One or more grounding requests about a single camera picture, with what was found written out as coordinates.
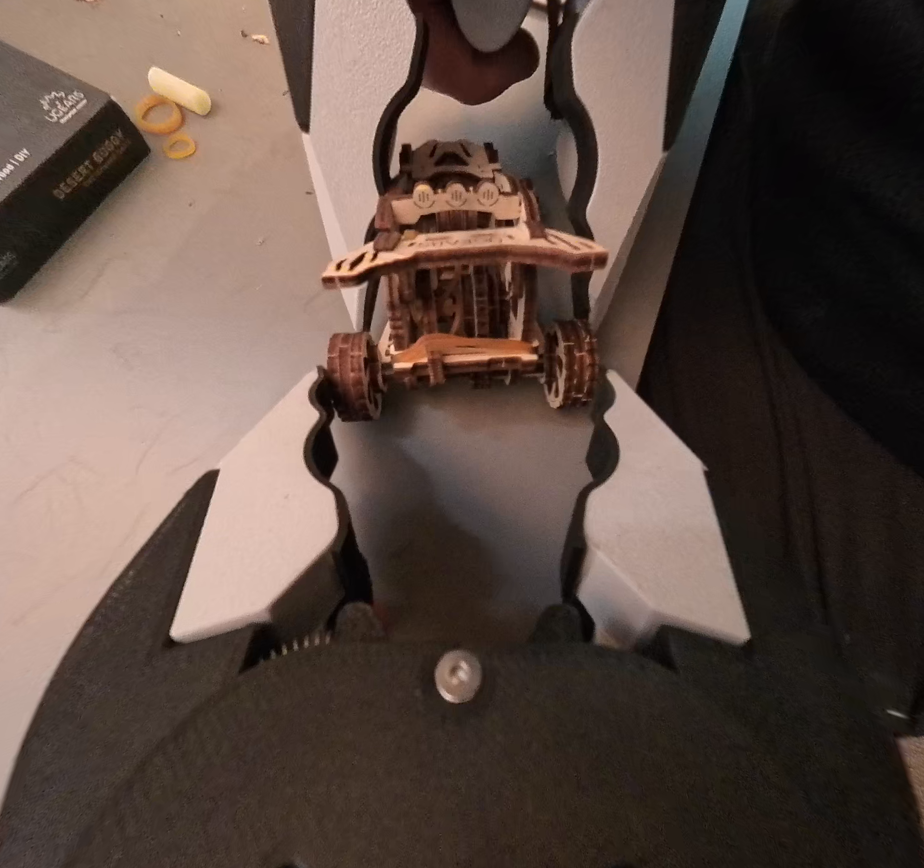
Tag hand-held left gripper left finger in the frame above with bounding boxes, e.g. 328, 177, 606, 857
170, 369, 380, 647

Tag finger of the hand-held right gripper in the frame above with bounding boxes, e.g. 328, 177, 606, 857
541, 0, 687, 385
299, 0, 434, 338

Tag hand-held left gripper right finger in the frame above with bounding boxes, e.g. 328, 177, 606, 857
563, 369, 752, 649

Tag wooden buggy model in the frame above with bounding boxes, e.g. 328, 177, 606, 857
321, 138, 607, 423

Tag black model kit box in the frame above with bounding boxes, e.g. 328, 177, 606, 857
0, 40, 151, 304

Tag person's right hand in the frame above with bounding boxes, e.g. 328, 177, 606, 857
383, 0, 541, 107

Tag pale wax cylinder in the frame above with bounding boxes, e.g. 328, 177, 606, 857
148, 67, 212, 117

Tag person's black clothing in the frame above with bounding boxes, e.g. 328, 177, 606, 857
639, 0, 924, 739

